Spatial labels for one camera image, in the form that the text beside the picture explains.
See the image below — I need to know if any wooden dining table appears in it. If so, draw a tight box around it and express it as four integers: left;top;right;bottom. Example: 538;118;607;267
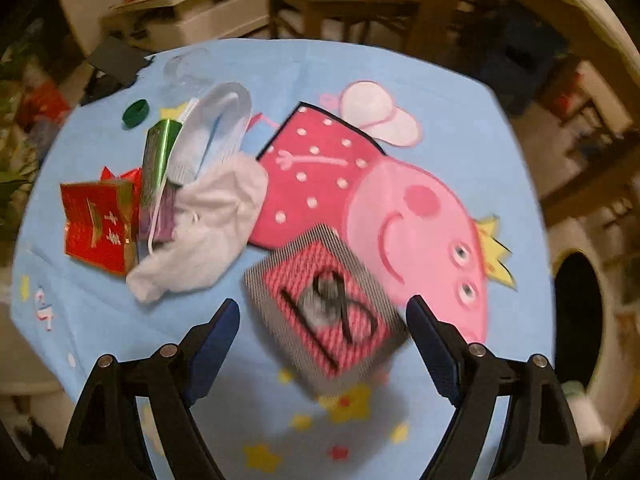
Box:
420;0;640;226

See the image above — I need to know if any white low cabinet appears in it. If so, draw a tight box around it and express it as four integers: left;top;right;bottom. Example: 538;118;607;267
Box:
102;0;273;51

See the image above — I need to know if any blue cartoon pig printed blanket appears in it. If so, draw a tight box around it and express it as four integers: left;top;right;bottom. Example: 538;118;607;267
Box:
10;37;556;480

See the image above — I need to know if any red carton box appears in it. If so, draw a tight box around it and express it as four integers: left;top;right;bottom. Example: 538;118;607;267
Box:
60;179;138;277

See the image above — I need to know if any dark grey board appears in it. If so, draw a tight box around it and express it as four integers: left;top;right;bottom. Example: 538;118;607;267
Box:
80;37;151;106

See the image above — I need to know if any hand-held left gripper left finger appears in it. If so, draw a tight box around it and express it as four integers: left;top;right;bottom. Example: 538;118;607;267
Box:
60;298;241;480

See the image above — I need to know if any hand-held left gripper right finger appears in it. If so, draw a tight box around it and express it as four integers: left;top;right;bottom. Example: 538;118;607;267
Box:
406;295;588;480

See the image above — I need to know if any green bottle cap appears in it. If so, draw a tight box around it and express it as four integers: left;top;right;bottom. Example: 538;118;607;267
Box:
122;100;151;128

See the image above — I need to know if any blue face mask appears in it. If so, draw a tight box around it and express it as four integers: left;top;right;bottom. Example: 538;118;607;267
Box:
167;81;253;186

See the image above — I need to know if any green houseplant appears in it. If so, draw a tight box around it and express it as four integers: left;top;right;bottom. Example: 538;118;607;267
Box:
0;35;46;241

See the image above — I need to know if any white cloth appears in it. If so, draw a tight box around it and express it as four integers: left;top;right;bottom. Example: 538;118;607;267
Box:
126;152;270;303

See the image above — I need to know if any round trash bin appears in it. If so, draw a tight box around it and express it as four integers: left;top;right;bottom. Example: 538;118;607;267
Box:
545;220;636;416

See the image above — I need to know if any pink patterned square packet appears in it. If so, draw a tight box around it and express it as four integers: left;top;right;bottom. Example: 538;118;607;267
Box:
244;225;412;398

